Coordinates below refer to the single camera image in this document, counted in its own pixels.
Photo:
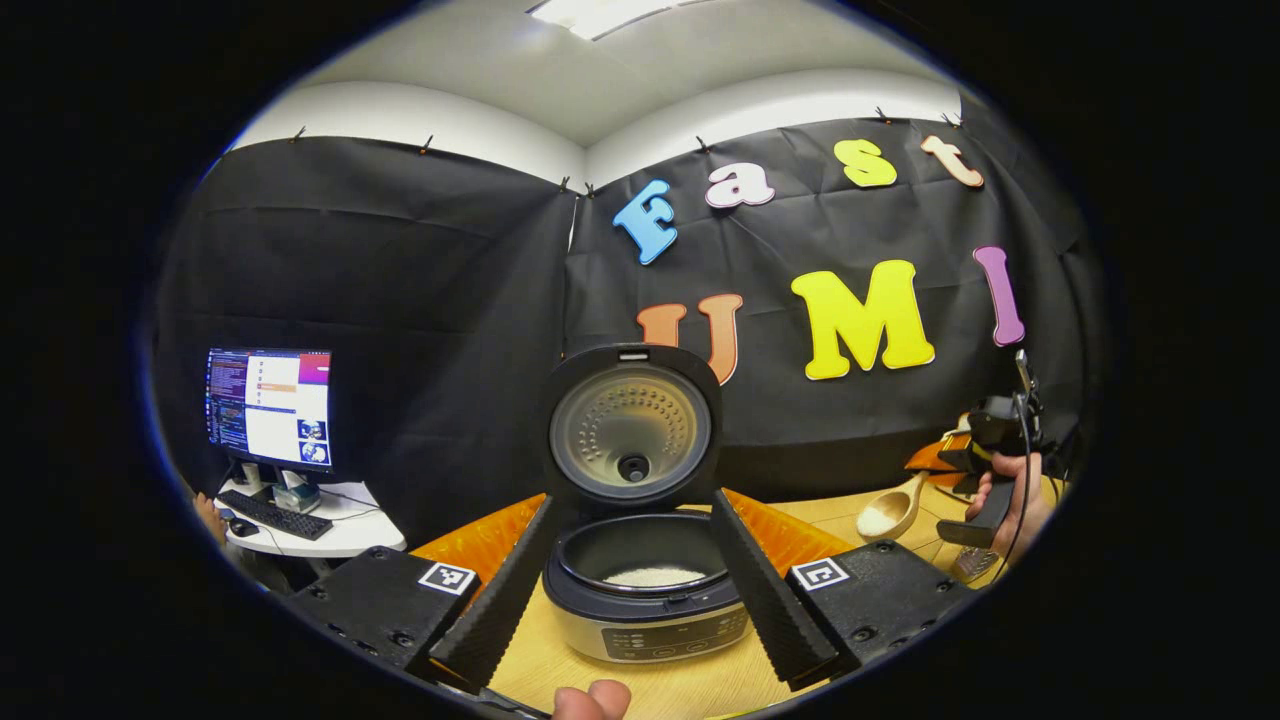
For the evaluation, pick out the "small teal box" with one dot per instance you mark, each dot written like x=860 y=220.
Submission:
x=297 y=495

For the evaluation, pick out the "small white rice portion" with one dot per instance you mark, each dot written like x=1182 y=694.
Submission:
x=882 y=518

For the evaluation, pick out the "white side table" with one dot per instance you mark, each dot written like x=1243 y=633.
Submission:
x=355 y=530

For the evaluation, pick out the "black keyboard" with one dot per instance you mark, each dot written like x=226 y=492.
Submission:
x=275 y=515

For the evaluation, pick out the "silver black rice cooker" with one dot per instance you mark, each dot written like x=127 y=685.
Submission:
x=630 y=430

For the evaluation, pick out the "black backdrop cloth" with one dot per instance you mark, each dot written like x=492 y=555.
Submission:
x=440 y=330

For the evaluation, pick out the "white rice heap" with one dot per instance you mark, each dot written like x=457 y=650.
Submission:
x=655 y=577

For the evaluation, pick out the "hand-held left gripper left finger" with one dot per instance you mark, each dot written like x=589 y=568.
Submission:
x=505 y=600

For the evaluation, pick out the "ceiling light panel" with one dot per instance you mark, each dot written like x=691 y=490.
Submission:
x=600 y=12

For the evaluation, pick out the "wooden spoon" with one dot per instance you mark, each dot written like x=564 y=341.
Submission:
x=895 y=530

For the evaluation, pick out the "computer monitor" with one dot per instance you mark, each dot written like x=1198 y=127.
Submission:
x=280 y=410

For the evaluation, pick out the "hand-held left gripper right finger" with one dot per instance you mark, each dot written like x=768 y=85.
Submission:
x=760 y=600

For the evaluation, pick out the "black computer mouse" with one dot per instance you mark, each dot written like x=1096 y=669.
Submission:
x=243 y=527

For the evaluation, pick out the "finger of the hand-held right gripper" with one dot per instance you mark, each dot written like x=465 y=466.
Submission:
x=935 y=458

